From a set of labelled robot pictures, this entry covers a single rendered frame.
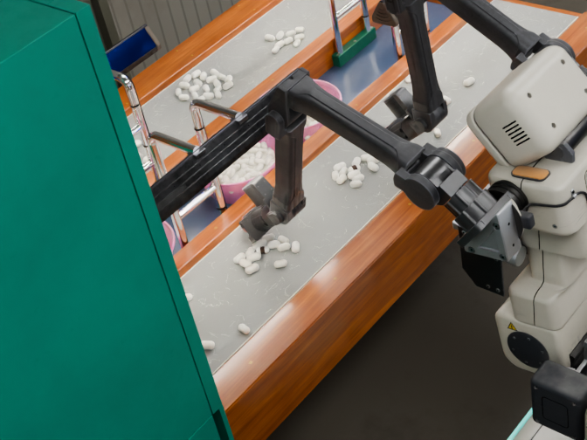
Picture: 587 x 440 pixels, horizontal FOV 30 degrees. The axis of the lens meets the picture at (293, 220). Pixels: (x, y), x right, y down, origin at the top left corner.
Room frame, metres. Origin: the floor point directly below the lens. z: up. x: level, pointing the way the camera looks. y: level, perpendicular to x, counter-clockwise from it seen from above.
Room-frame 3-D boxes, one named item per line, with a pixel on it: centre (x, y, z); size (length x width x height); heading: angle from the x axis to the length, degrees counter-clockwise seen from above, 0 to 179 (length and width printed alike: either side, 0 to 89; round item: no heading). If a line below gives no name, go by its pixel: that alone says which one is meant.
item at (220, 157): (2.16, 0.13, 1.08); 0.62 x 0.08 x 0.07; 132
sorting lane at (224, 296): (2.41, -0.23, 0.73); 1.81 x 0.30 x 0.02; 132
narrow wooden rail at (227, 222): (2.54, -0.11, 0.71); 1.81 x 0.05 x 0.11; 132
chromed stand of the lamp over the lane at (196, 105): (2.22, 0.18, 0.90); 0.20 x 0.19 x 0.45; 132
